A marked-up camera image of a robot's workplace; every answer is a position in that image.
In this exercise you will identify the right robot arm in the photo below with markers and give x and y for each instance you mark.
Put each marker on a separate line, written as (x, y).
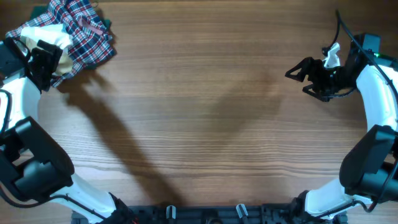
(365, 179)

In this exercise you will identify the dark green folded cloth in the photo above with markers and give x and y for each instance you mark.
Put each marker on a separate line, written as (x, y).
(38, 10)

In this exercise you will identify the white baby shirt tan sleeves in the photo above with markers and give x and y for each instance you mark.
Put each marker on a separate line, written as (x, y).
(51, 34)

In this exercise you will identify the plaid flannel shirt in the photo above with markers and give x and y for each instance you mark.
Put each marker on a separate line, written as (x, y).
(90, 37)

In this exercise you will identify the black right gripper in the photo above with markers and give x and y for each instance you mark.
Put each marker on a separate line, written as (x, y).
(321, 78)

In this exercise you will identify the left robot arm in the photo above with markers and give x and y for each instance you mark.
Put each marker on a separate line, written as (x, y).
(35, 169)

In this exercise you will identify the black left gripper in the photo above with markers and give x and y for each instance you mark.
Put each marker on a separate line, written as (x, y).
(52, 61)

